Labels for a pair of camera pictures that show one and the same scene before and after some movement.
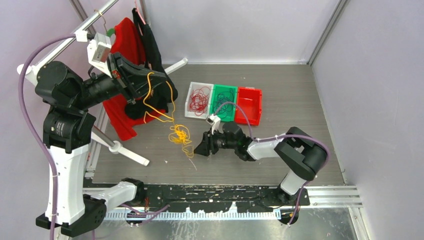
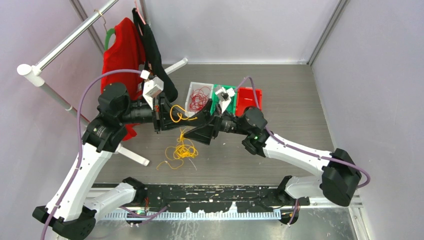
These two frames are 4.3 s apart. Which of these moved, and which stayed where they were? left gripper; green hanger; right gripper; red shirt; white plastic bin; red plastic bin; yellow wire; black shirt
Moved: left gripper; right gripper; yellow wire
Stayed: green hanger; red shirt; red plastic bin; white plastic bin; black shirt
